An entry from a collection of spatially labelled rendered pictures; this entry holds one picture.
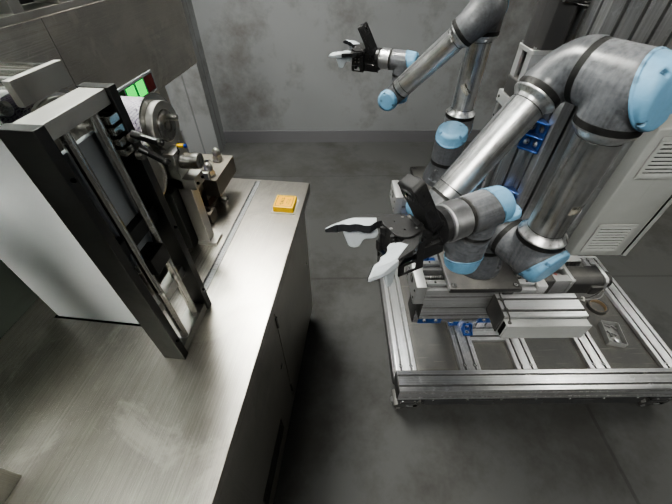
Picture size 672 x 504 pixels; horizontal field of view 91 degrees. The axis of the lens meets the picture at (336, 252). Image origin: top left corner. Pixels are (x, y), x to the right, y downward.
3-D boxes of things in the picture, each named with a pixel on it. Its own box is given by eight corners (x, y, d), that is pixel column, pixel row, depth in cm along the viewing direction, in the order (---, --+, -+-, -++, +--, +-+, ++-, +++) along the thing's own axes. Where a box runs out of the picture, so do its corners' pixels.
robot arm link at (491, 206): (509, 231, 66) (527, 196, 60) (467, 248, 63) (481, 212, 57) (481, 209, 71) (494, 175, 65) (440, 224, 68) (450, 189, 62)
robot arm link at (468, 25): (509, 18, 96) (387, 120, 132) (512, 11, 103) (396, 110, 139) (487, -18, 93) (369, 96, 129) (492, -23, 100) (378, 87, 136)
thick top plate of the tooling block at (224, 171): (220, 196, 109) (216, 180, 104) (106, 188, 112) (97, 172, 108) (236, 170, 120) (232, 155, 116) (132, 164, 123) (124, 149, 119)
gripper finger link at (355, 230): (327, 251, 62) (377, 254, 60) (324, 225, 58) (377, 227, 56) (330, 241, 64) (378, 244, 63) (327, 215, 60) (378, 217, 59)
